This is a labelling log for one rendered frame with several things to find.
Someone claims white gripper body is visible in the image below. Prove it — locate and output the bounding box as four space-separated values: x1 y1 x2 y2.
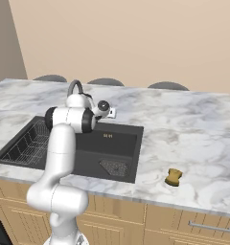
95 110 110 122

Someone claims black kitchen sink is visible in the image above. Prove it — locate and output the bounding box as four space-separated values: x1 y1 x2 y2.
0 115 145 185

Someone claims yellow brown sponge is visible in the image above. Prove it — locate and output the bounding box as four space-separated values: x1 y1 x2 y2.
164 167 184 188

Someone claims grey round stool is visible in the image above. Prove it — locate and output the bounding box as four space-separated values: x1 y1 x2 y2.
33 74 68 83
86 78 126 87
147 81 191 92

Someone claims grey curved tap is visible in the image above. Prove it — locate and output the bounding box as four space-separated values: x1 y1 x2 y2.
66 79 93 100

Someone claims light wood drawer front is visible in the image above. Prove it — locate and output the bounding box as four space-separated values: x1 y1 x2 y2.
87 193 148 225
178 209 230 240

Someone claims light wood cupboard door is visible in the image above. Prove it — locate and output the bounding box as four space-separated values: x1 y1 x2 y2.
0 199 54 245
76 216 146 245

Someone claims black wire sink rack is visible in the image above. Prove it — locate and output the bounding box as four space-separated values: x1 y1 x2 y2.
0 120 52 166

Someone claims silver drawer handle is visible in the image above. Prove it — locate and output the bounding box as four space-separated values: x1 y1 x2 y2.
188 220 230 234

